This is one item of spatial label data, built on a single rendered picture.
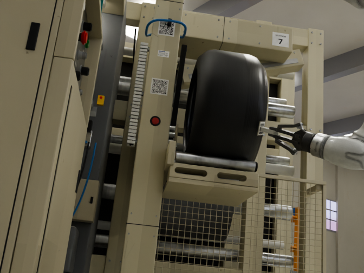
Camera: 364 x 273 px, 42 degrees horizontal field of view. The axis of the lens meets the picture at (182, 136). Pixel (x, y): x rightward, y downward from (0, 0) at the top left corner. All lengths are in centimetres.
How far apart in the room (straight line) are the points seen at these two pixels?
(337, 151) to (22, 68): 108
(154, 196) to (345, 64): 771
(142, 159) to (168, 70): 42
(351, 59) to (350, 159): 767
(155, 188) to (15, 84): 92
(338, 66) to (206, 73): 761
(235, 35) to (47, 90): 154
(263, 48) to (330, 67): 703
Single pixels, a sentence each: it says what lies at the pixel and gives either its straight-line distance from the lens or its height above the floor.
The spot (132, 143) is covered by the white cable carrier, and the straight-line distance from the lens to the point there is 200.
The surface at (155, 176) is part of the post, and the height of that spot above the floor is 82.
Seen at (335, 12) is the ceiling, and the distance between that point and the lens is 832.
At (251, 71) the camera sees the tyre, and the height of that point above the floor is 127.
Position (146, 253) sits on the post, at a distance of 191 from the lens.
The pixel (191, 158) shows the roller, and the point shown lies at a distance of 191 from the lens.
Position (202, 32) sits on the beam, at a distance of 253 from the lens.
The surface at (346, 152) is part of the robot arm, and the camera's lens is 173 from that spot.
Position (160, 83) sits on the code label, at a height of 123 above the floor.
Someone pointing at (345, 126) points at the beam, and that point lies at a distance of 1254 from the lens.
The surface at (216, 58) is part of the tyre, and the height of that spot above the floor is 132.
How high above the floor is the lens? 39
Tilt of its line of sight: 18 degrees up
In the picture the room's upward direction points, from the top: 6 degrees clockwise
